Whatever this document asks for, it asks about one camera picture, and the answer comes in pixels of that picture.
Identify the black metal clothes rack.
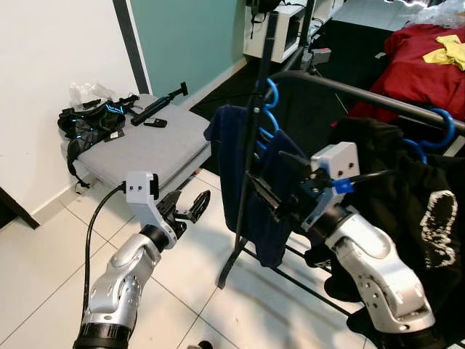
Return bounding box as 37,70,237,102
217,0,465,321

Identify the blue cable clip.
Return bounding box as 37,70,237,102
333,178,355,196

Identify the clear plastic bag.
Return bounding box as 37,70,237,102
69,81,117,106

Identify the teal door panel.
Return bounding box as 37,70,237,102
129,0,248,97

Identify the black bag with blue trim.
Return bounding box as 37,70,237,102
58,95,140,188

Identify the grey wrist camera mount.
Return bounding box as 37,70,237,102
302,142,361,233
125,172,179,248

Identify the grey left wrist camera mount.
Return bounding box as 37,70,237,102
125,172,179,248

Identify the grey cushioned ottoman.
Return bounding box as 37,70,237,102
76,95,213,193

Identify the black selfie stick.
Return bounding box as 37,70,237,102
131,82,188,126

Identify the navy blue garment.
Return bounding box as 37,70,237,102
205,105,310,268

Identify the yellow cloth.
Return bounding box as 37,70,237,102
424,34,465,71

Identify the black t-shirt with white print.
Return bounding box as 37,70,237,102
305,116,465,349

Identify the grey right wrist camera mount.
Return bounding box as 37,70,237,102
302,142,361,233

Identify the grey power adapter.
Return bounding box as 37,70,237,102
300,47,333,71

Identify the black cabinet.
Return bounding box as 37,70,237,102
0,187,41,230

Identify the black patterned rug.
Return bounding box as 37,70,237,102
190,18,408,146

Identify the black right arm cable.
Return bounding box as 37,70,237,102
341,169,397,191

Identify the crumpled clear plastic sheet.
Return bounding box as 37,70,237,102
414,0,465,30

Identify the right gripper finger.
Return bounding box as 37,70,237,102
246,172,286,221
278,151,315,175

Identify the white box appliance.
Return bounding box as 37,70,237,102
243,2,307,64

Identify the black door frame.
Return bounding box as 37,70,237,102
113,0,151,95

